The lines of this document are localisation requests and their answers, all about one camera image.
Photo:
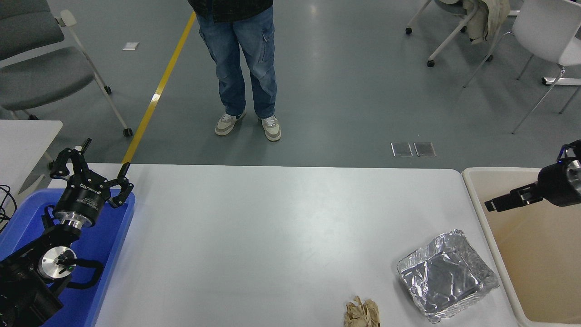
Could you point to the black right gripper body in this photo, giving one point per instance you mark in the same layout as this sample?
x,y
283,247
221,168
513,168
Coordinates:
x,y
557,186

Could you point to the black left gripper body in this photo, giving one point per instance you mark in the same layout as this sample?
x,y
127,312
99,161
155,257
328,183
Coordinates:
x,y
84,197

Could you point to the silver foil tray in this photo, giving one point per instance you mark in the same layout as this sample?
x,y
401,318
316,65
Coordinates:
x,y
447,277

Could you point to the blue plastic tray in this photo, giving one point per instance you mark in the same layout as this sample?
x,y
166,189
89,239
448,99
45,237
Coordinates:
x,y
102,245

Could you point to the large pale plastic bin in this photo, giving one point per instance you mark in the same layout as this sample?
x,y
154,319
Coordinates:
x,y
535,254

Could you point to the white side table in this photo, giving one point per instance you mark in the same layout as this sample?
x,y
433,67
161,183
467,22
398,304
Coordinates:
x,y
22,141

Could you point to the grey rolling chair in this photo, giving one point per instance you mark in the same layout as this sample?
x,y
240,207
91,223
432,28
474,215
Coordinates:
x,y
41,77

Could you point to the metal floor plate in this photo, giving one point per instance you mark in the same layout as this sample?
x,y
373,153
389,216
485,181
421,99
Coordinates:
x,y
402,150
425,149

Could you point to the white furniture base bar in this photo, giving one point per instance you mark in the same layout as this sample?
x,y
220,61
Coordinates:
x,y
563,81

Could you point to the white shell chair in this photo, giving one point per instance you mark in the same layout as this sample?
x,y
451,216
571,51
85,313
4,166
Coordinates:
x,y
544,27

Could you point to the white-framed rolling chair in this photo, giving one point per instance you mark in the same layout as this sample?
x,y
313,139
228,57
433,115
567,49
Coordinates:
x,y
449,38

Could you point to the beige jacket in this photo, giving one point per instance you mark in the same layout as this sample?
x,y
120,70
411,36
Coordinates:
x,y
488,18

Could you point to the person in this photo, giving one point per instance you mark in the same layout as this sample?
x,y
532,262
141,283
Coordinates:
x,y
240,50

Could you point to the crumpled tan paper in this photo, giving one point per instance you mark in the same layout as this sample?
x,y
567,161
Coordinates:
x,y
361,313

